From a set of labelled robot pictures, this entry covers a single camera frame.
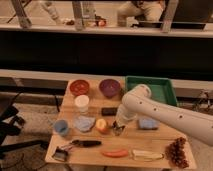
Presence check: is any metal cup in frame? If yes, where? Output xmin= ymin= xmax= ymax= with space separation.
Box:
xmin=112 ymin=122 xmax=124 ymax=136

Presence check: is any orange carrot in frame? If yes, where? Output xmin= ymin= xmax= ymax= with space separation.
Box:
xmin=101 ymin=150 xmax=128 ymax=158

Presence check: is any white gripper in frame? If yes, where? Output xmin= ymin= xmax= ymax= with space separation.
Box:
xmin=115 ymin=104 xmax=136 ymax=127

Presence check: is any white plastic cup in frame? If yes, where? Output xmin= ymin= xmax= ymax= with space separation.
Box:
xmin=74 ymin=95 xmax=90 ymax=114

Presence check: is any green plastic tray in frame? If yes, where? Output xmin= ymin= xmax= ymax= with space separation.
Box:
xmin=125 ymin=76 xmax=177 ymax=106

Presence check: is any black office chair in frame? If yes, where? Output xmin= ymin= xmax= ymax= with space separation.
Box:
xmin=0 ymin=97 xmax=49 ymax=159

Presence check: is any person in background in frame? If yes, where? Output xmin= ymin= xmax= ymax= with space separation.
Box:
xmin=117 ymin=0 xmax=166 ymax=27

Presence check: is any red yellow apple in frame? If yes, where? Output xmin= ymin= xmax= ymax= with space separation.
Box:
xmin=95 ymin=119 xmax=109 ymax=134

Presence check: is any grey blue cloth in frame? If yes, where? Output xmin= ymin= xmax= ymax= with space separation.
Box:
xmin=73 ymin=116 xmax=96 ymax=132

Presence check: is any black rectangular block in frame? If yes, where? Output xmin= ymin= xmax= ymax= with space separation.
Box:
xmin=101 ymin=107 xmax=117 ymax=116

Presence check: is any dark red grapes bunch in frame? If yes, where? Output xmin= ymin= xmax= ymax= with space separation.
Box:
xmin=165 ymin=137 xmax=189 ymax=168

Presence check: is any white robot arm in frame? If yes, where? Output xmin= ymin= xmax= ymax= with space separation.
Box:
xmin=114 ymin=84 xmax=213 ymax=146

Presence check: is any blue plastic cup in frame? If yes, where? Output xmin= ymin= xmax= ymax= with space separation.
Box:
xmin=53 ymin=120 xmax=69 ymax=136

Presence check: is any purple bowl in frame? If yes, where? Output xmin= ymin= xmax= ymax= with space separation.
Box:
xmin=99 ymin=79 xmax=121 ymax=98

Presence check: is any red bowl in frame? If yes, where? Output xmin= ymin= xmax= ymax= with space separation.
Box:
xmin=69 ymin=80 xmax=90 ymax=96

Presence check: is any yellow corn cob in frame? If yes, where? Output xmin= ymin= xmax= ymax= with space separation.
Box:
xmin=132 ymin=150 xmax=164 ymax=161

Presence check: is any blue sponge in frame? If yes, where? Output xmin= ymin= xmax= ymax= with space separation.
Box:
xmin=138 ymin=118 xmax=159 ymax=130

